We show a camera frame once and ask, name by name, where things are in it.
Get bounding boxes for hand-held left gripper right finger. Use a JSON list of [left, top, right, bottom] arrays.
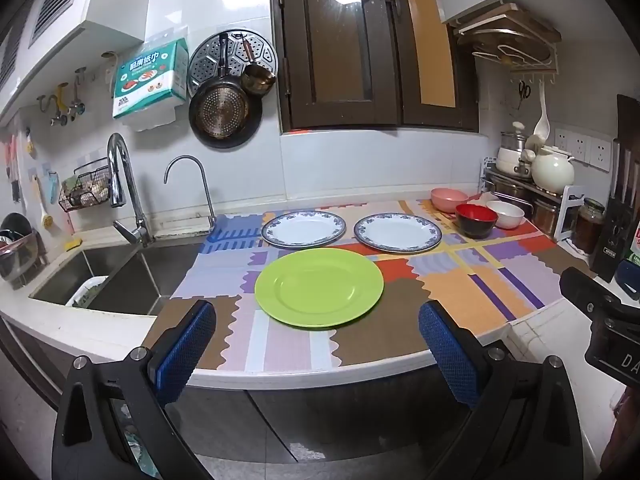
[[418, 301, 587, 480]]

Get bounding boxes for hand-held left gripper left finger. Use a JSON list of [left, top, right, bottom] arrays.
[[51, 299, 218, 480]]

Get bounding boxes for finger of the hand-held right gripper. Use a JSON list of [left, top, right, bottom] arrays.
[[559, 266, 623, 323]]

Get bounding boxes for blue floral white plate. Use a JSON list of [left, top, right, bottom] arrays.
[[260, 211, 347, 249], [353, 213, 443, 254]]

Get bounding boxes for green plate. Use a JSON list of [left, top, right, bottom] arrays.
[[254, 248, 385, 330]]

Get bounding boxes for pink bowl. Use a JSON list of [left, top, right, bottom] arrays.
[[431, 187, 469, 213]]

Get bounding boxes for blue container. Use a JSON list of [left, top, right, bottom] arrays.
[[614, 258, 640, 302]]

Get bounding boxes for glass jar of chili sauce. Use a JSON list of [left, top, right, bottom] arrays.
[[571, 198, 606, 255]]

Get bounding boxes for colourful patchwork mat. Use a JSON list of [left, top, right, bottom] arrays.
[[142, 199, 598, 373]]

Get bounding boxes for black knife block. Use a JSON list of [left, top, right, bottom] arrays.
[[591, 94, 640, 283]]

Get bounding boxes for white countertop shelf rack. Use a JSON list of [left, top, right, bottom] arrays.
[[481, 157, 586, 241]]

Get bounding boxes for steel kitchen sink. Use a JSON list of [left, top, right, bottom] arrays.
[[29, 242, 211, 317]]

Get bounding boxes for white ribbed bowl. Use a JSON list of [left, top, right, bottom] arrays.
[[486, 200, 526, 230]]

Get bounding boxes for white teapot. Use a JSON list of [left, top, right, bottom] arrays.
[[531, 145, 576, 195]]

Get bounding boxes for red and black bowl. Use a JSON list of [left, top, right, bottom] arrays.
[[454, 203, 499, 240]]

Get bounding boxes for grey base cabinet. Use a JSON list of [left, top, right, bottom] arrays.
[[0, 310, 506, 480]]

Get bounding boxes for cream pot with steel lid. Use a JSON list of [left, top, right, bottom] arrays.
[[496, 121, 533, 178]]

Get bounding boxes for thin gooseneck faucet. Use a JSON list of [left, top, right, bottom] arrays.
[[164, 155, 217, 231]]

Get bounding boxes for white ladle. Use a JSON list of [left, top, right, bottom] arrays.
[[531, 80, 552, 150]]

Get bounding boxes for chrome pull-down faucet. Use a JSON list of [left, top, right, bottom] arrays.
[[106, 133, 153, 248]]

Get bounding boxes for yellow dish brush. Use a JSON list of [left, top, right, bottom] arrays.
[[31, 172, 55, 233]]

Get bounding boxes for black frying pan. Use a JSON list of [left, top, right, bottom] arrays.
[[188, 32, 263, 150]]

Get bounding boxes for paper towel pack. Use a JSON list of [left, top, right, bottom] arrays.
[[112, 37, 190, 133]]

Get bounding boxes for wooden cutting board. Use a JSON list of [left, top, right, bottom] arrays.
[[454, 3, 562, 68]]

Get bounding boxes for small brass pot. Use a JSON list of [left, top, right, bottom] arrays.
[[240, 37, 277, 97]]

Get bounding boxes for round metal steamer tray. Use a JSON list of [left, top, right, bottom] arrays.
[[187, 28, 277, 98]]

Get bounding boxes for brown framed window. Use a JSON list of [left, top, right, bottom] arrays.
[[270, 0, 481, 135]]

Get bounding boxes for white vented cabinet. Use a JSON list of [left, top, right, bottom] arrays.
[[0, 0, 157, 121]]

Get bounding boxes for steel pot with long handles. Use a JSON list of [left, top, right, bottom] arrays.
[[492, 180, 531, 206]]

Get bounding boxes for black wire basket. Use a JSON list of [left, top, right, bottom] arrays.
[[58, 157, 112, 212]]

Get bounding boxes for white wire wall rack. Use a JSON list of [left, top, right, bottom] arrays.
[[470, 42, 558, 86]]

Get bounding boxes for wall water valve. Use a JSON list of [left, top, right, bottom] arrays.
[[69, 67, 87, 121], [37, 82, 69, 127]]

